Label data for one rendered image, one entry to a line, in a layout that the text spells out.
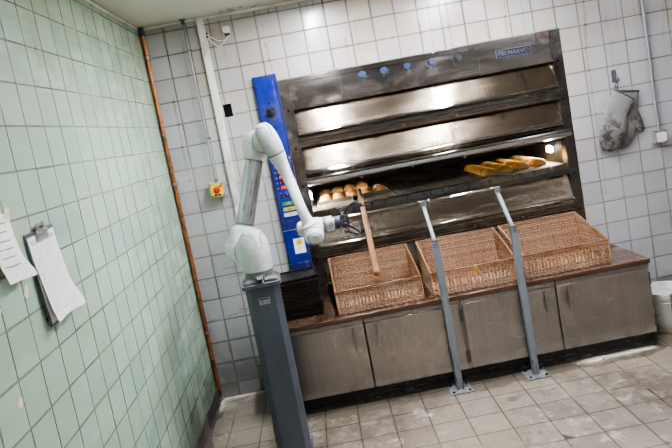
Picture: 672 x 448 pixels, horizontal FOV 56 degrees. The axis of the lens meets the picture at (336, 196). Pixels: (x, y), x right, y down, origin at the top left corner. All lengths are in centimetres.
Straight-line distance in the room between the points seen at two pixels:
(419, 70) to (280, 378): 221
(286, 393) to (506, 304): 147
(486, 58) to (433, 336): 189
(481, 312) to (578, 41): 196
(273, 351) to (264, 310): 23
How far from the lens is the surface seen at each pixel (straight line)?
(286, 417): 359
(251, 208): 354
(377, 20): 436
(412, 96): 436
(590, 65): 471
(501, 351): 416
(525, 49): 457
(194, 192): 437
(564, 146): 465
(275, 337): 343
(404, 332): 398
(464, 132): 441
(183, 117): 436
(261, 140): 344
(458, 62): 443
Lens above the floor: 174
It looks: 6 degrees down
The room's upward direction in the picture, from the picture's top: 11 degrees counter-clockwise
